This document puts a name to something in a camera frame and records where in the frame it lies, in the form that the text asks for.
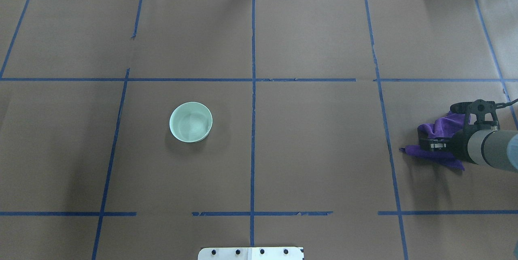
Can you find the mint green bowl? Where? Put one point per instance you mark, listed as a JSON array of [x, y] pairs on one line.
[[191, 122]]

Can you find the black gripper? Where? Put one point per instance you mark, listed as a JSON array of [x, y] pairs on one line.
[[458, 146]]

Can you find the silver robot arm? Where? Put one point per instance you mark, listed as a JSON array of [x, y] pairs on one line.
[[494, 148]]

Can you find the purple microfiber cloth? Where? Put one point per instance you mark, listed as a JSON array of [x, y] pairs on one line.
[[444, 127]]

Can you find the white camera post base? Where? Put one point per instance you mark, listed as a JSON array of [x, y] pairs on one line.
[[251, 253]]

